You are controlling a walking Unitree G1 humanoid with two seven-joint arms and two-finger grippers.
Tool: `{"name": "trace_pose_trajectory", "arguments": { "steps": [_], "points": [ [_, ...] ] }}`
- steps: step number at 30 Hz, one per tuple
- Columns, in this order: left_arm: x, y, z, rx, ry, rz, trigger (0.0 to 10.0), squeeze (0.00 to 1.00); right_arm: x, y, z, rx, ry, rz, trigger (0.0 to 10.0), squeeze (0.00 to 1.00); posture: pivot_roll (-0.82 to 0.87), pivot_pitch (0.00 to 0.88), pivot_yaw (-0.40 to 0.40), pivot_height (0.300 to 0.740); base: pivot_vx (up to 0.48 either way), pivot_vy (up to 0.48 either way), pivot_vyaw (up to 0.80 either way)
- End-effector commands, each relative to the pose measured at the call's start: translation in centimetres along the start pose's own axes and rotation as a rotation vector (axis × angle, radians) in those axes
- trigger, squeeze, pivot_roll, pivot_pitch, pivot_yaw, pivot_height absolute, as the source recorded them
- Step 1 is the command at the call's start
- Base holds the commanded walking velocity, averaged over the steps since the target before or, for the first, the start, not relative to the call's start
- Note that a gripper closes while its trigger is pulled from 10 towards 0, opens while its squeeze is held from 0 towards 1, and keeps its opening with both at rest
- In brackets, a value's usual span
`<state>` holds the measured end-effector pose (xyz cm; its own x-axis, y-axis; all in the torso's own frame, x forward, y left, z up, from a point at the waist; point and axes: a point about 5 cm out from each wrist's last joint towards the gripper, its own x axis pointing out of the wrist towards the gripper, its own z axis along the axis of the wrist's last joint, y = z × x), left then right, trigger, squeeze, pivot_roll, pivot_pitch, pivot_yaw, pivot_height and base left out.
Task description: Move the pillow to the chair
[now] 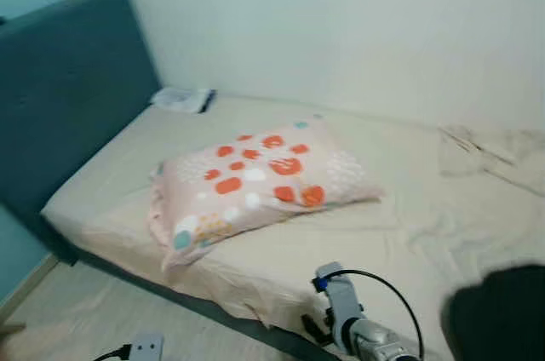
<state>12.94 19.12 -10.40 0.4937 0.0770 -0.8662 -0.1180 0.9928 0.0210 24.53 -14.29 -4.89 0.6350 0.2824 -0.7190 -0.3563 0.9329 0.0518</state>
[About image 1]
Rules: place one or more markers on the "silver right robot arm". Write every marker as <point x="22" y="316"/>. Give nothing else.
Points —
<point x="383" y="346"/>

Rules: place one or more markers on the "pink pillow with orange dots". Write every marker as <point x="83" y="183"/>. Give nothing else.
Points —
<point x="264" y="178"/>

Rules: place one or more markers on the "beige bed sheet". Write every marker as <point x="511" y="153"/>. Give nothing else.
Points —
<point x="409" y="225"/>

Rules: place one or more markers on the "crumpled beige blanket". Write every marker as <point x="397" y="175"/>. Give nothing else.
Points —
<point x="485" y="152"/>

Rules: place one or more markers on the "folded white and black cloth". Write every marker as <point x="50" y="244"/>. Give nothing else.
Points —
<point x="180" y="99"/>

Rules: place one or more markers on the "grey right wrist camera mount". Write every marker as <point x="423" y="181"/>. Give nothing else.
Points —
<point x="342" y="306"/>

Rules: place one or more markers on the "teal upholstered bed frame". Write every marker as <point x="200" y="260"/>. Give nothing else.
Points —
<point x="64" y="97"/>

